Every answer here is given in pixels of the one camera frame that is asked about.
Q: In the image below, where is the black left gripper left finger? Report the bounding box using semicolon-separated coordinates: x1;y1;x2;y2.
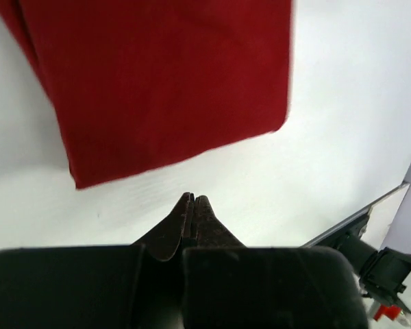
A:
132;193;195;328

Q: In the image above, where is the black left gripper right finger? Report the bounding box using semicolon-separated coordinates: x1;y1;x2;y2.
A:
190;195;244;248

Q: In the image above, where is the dark red t shirt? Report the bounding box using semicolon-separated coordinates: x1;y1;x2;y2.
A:
0;1;292;188

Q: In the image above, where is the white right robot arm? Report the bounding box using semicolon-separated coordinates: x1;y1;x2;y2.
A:
338;235;411;311

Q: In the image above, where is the red clamp fixture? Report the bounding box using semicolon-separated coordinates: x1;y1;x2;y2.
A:
373;305;402;321

